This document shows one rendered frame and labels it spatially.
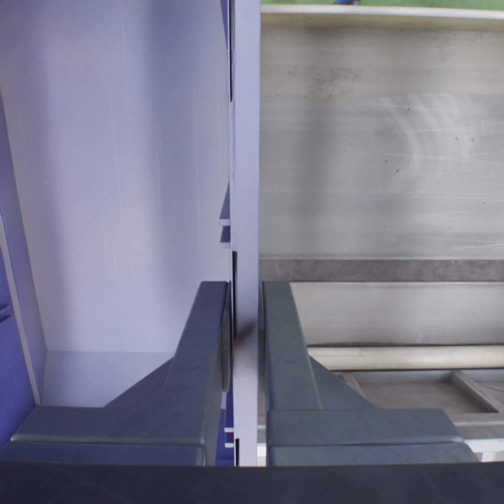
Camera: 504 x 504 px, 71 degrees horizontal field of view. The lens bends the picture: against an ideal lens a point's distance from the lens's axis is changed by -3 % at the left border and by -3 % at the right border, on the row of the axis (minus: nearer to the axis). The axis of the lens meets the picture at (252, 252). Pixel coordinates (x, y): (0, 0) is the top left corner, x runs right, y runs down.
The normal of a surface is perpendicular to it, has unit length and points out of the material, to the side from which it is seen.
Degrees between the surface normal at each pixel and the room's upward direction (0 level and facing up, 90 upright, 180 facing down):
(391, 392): 100
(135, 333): 0
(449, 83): 2
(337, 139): 0
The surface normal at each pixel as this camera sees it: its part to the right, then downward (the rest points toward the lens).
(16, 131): 0.00, 0.29
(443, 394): 0.00, -0.99
